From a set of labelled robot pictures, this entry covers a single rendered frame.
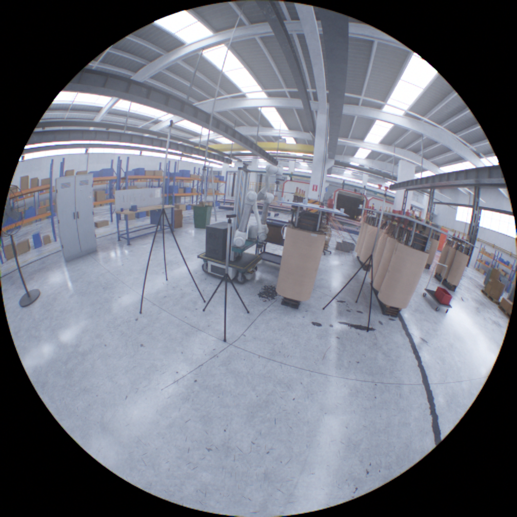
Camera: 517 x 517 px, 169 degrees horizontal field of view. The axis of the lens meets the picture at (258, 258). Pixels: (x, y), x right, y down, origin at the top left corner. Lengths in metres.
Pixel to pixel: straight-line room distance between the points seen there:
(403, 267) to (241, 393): 2.52
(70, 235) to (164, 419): 4.28
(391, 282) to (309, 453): 2.39
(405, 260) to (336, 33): 4.00
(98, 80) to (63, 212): 4.15
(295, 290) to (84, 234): 4.75
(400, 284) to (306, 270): 1.54
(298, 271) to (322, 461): 1.93
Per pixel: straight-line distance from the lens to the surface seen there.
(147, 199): 6.12
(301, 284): 2.15
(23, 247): 8.27
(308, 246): 1.97
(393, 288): 2.89
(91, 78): 6.98
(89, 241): 5.04
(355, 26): 9.75
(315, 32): 8.53
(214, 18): 10.95
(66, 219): 4.84
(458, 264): 6.97
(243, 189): 2.83
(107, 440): 1.69
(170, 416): 1.54
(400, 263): 2.79
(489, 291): 10.93
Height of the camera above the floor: 1.43
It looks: 21 degrees down
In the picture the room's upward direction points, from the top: 7 degrees clockwise
